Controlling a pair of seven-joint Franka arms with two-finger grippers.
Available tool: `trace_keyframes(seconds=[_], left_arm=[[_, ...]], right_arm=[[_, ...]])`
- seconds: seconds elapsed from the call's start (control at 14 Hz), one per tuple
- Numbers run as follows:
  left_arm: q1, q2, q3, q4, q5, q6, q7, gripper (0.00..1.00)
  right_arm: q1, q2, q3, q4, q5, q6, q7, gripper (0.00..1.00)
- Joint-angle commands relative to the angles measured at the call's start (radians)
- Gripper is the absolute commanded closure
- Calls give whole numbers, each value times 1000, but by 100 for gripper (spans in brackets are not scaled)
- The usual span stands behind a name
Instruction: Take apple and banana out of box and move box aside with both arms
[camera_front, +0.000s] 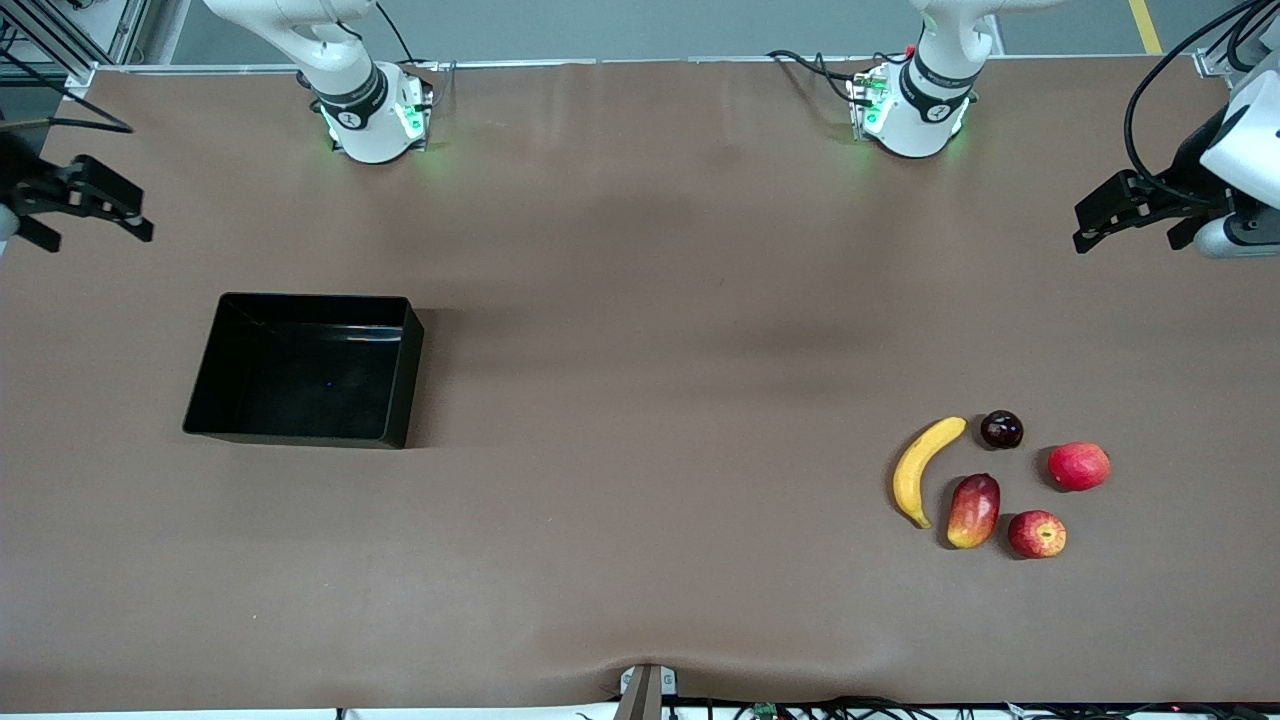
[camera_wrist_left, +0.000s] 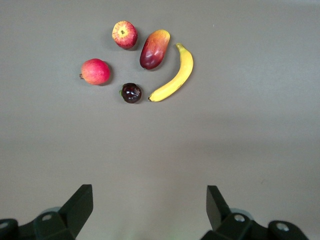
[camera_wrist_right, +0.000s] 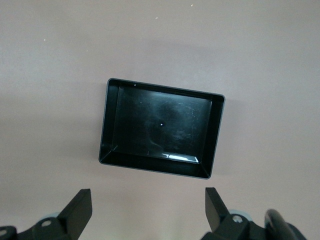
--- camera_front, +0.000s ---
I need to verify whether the black plastic box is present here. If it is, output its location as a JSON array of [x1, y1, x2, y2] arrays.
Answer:
[[182, 292, 425, 450]]

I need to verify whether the small red apple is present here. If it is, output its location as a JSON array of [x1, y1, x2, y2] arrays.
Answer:
[[1007, 510, 1068, 560]]

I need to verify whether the yellow banana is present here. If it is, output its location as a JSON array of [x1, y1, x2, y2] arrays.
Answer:
[[892, 416, 969, 530]]

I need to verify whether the dark purple plum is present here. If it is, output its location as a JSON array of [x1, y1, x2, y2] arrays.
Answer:
[[980, 410, 1025, 451]]

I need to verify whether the red peach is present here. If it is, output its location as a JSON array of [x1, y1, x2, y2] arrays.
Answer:
[[1047, 442, 1112, 493]]

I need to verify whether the red yellow mango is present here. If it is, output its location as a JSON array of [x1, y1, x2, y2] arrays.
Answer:
[[946, 473, 1002, 551]]

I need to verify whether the brown table mat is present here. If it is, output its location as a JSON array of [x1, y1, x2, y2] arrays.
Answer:
[[0, 55, 1280, 713]]

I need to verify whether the metal table clamp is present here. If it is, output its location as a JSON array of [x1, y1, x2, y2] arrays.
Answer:
[[612, 662, 679, 720]]

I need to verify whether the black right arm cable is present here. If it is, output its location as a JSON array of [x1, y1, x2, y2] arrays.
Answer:
[[0, 50, 134, 134]]

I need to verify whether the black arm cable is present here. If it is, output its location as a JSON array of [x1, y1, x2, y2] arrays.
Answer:
[[0, 50, 134, 134], [1123, 0, 1271, 201]]

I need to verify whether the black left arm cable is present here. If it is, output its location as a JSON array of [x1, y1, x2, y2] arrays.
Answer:
[[1123, 0, 1271, 201]]

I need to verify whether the aluminium frame corner profile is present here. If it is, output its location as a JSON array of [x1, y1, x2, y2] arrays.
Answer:
[[1193, 0, 1280, 79]]

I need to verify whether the aluminium frame with black bars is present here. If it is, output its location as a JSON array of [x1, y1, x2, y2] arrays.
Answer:
[[0, 0, 151, 101]]

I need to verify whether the black right base cable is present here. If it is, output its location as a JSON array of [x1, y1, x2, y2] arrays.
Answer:
[[372, 0, 421, 67]]

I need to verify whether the black base cable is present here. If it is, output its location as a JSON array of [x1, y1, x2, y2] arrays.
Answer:
[[372, 0, 421, 67], [768, 48, 881, 106]]

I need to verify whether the black left base cable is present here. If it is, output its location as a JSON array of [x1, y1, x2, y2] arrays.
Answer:
[[768, 48, 881, 106]]

